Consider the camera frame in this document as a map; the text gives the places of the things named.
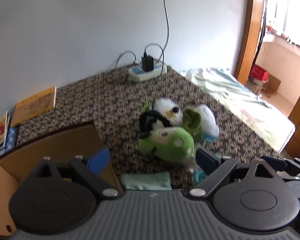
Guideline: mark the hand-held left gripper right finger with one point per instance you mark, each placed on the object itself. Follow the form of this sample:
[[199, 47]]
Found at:
[[203, 159]]

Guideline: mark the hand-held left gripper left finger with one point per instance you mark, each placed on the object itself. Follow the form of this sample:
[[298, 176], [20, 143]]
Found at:
[[100, 158]]

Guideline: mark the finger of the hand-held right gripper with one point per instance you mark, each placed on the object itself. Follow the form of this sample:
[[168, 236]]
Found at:
[[277, 162]]

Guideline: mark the small teal cloth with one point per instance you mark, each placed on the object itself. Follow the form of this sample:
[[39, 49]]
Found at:
[[198, 176]]

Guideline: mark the olive green fleece cloth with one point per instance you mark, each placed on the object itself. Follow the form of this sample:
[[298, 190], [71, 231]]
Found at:
[[192, 122]]

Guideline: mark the brown cardboard box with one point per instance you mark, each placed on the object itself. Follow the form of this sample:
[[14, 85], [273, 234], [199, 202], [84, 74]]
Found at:
[[65, 140]]

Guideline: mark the mint green cloth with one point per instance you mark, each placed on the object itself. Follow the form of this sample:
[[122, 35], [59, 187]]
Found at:
[[145, 180]]

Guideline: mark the panda plush toy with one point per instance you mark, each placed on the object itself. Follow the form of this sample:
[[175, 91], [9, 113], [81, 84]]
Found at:
[[165, 107]]

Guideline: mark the brown floral blanket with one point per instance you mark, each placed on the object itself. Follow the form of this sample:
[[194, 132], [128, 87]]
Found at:
[[90, 100]]

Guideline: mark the light green bed sheet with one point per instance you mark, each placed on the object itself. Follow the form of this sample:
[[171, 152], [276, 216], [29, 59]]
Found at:
[[240, 97]]

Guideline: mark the small cardboard carton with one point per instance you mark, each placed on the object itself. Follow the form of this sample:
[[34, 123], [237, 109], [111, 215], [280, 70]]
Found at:
[[272, 85]]

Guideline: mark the yellow book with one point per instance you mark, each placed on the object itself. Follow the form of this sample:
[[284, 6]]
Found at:
[[32, 105]]

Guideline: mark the blue patterned cloth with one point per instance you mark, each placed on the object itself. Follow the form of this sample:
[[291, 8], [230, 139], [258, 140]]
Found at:
[[11, 137]]

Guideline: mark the red box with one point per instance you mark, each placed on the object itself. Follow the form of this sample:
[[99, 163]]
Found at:
[[258, 73]]

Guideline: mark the white power strip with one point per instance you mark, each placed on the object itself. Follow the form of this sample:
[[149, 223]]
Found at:
[[137, 73]]

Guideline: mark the black charger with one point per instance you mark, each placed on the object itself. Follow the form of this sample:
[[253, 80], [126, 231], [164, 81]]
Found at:
[[147, 63]]

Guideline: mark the wooden door frame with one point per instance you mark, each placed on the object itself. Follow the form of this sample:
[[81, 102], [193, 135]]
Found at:
[[250, 30]]

